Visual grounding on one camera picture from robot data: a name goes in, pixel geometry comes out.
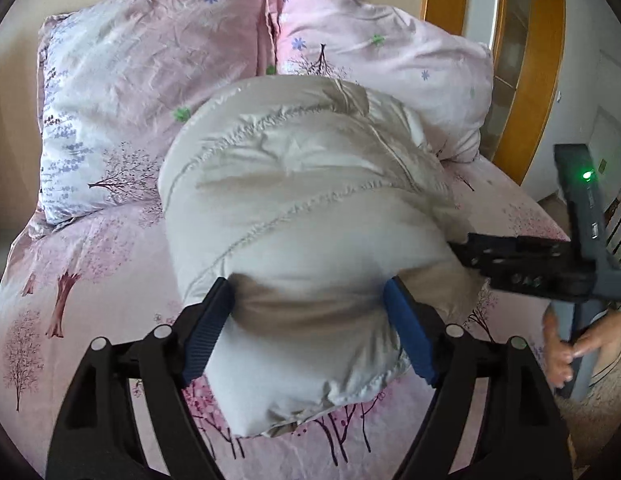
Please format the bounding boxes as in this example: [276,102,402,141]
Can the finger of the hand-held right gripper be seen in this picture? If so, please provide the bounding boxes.
[467,232,575,262]
[447,241,572,302]

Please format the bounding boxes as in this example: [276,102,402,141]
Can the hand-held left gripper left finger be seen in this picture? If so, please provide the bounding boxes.
[44,276,236,480]

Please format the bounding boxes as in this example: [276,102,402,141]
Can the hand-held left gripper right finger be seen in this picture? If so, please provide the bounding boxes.
[383,279,574,480]

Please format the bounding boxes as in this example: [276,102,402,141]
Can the grey duvet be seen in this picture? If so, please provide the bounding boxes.
[158,76,484,438]

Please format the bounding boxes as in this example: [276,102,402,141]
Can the person's right hand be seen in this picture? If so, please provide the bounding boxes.
[543,304,621,392]

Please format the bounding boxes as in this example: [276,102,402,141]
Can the pink floral bed sheet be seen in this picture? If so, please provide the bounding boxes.
[0,152,571,480]

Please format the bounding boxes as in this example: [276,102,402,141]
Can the pink floral pillow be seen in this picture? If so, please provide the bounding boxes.
[36,0,278,226]
[270,0,495,163]

